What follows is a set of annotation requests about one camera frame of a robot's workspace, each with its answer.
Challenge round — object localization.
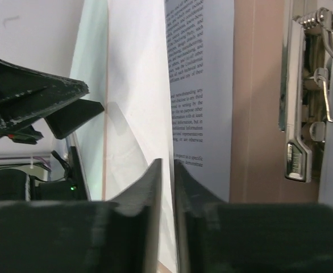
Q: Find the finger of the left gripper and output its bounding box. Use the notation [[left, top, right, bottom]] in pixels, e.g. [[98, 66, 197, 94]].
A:
[[45, 99, 104, 139], [0, 59, 89, 145]]

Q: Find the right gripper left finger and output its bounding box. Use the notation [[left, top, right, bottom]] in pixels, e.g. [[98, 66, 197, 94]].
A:
[[0, 159, 162, 272]]

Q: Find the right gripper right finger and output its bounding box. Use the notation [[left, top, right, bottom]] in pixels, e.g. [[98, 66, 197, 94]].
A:
[[174, 162, 333, 272]]

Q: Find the printed paper sheet under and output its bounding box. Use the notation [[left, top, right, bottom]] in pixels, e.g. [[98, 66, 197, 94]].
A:
[[102, 1, 176, 272]]

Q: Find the metal folder clip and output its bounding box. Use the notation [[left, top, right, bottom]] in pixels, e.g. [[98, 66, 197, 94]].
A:
[[278, 1, 333, 183]]

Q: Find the printed paper sheet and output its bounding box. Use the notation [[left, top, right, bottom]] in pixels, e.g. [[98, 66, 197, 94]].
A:
[[163, 0, 235, 273]]

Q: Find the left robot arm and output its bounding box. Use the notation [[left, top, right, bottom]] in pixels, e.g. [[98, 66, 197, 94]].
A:
[[0, 59, 104, 201]]

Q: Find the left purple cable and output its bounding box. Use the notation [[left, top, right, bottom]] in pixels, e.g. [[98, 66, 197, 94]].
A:
[[0, 158, 52, 171]]

